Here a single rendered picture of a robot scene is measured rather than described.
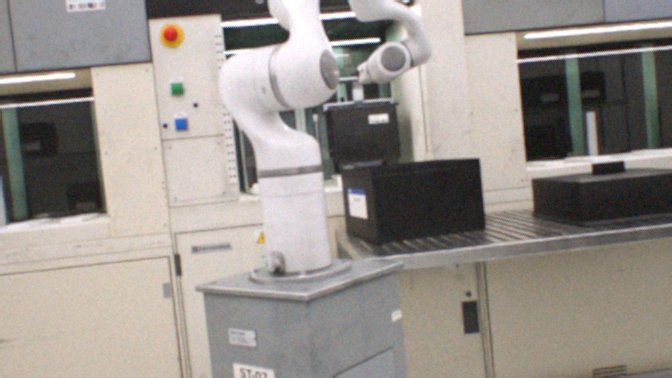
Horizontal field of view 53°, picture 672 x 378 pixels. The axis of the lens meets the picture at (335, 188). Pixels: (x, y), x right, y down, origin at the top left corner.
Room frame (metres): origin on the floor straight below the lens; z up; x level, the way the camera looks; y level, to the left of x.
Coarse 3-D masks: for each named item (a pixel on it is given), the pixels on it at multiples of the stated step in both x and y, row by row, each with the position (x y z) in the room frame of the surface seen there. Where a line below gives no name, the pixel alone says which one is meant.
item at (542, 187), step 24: (600, 168) 1.64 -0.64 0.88; (624, 168) 1.64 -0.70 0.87; (648, 168) 1.71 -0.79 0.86; (552, 192) 1.64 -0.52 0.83; (576, 192) 1.51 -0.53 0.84; (600, 192) 1.49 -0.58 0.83; (624, 192) 1.50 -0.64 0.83; (648, 192) 1.51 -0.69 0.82; (552, 216) 1.65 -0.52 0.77; (576, 216) 1.52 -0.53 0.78; (600, 216) 1.49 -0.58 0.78; (624, 216) 1.50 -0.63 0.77; (648, 216) 1.50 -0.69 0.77
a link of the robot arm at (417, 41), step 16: (352, 0) 1.61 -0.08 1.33; (368, 0) 1.59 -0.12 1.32; (384, 0) 1.61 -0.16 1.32; (368, 16) 1.62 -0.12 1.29; (384, 16) 1.62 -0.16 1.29; (400, 16) 1.63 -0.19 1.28; (416, 16) 1.65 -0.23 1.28; (416, 32) 1.66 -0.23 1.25; (416, 48) 1.68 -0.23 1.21; (416, 64) 1.70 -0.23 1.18
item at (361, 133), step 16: (352, 80) 2.26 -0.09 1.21; (336, 112) 2.16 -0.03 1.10; (352, 112) 2.17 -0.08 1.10; (368, 112) 2.17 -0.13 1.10; (384, 112) 2.18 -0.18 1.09; (336, 128) 2.16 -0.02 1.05; (352, 128) 2.17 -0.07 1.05; (368, 128) 2.17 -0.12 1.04; (384, 128) 2.18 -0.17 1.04; (336, 144) 2.16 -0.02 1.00; (352, 144) 2.17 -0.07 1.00; (368, 144) 2.17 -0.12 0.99; (384, 144) 2.18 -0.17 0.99; (336, 160) 2.16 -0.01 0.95; (352, 160) 2.17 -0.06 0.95; (368, 160) 2.17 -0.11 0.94; (384, 160) 2.26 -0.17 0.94
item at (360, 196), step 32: (448, 160) 1.78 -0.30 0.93; (480, 160) 1.61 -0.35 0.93; (352, 192) 1.70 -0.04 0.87; (384, 192) 1.54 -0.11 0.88; (416, 192) 1.56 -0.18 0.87; (448, 192) 1.58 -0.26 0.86; (480, 192) 1.61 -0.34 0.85; (352, 224) 1.73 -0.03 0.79; (384, 224) 1.54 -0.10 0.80; (416, 224) 1.56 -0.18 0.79; (448, 224) 1.58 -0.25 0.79; (480, 224) 1.60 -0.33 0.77
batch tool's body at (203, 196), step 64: (192, 0) 1.93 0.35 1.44; (320, 0) 1.96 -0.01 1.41; (448, 0) 1.95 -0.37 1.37; (192, 64) 1.93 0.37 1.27; (448, 64) 1.94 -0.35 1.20; (192, 128) 1.93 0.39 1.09; (448, 128) 1.94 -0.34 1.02; (192, 192) 1.93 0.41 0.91; (192, 256) 1.92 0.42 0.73; (256, 256) 1.94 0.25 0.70; (192, 320) 1.92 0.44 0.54; (448, 320) 1.99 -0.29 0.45
